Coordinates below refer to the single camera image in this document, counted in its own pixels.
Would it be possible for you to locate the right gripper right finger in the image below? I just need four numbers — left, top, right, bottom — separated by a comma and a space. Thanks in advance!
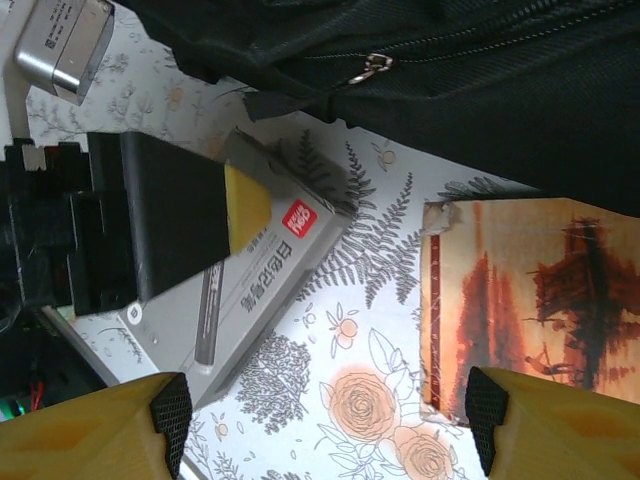
464, 364, 640, 480

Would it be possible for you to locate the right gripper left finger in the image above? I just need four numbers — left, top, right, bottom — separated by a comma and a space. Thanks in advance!
0, 372, 194, 480

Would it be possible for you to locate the grey pen box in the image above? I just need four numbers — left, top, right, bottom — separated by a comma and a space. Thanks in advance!
69, 127, 359, 410

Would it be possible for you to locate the orange sunset cover book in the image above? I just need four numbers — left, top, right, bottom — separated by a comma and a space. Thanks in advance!
418, 197, 640, 427

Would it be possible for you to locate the black backpack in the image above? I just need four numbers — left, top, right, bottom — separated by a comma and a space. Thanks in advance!
122, 0, 640, 219

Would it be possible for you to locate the floral white tablecloth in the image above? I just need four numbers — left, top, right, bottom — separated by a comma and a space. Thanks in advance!
14, 4, 556, 480

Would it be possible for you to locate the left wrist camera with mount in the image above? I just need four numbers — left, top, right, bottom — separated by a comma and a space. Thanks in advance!
0, 0, 117, 161

